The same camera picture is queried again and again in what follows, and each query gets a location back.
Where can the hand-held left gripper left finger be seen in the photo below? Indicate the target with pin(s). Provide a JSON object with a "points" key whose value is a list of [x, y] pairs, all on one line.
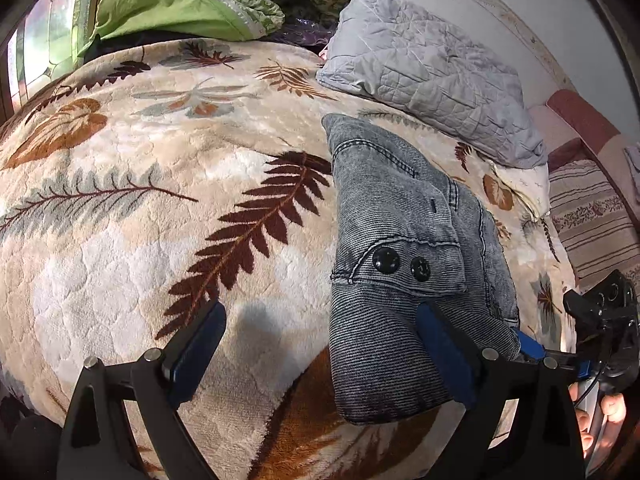
{"points": [[200, 345]]}

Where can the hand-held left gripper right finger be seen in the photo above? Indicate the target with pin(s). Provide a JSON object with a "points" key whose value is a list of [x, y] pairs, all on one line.
{"points": [[445, 350]]}

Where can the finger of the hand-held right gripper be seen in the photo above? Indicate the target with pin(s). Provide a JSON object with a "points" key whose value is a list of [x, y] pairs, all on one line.
{"points": [[530, 347]]}

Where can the grey denim pants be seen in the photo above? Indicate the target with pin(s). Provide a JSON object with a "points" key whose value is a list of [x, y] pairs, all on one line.
{"points": [[380, 210]]}

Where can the person's right hand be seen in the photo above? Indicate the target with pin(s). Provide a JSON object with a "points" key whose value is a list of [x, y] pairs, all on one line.
{"points": [[612, 407]]}

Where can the striped floral pillow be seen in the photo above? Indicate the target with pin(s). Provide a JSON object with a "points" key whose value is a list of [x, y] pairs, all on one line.
{"points": [[590, 220]]}

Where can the leaf print fleece blanket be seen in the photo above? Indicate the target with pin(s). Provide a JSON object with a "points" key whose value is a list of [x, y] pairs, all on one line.
{"points": [[150, 240]]}

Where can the cream leaf print pillow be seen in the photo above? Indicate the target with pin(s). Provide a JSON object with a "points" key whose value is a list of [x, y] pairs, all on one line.
{"points": [[525, 185]]}

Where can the pink striped sheet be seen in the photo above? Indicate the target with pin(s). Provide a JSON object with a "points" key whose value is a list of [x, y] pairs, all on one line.
{"points": [[585, 120]]}

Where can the grey quilted pillow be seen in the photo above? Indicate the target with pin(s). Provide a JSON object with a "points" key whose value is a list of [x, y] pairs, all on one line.
{"points": [[425, 70]]}

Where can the dark purple cloth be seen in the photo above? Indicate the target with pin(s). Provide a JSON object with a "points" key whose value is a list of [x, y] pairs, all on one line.
{"points": [[305, 35]]}

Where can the green pillow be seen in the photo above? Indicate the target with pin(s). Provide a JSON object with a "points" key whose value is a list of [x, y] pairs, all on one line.
{"points": [[160, 10]]}

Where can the patterned glass window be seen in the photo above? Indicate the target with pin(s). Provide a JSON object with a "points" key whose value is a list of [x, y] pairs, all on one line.
{"points": [[45, 35]]}

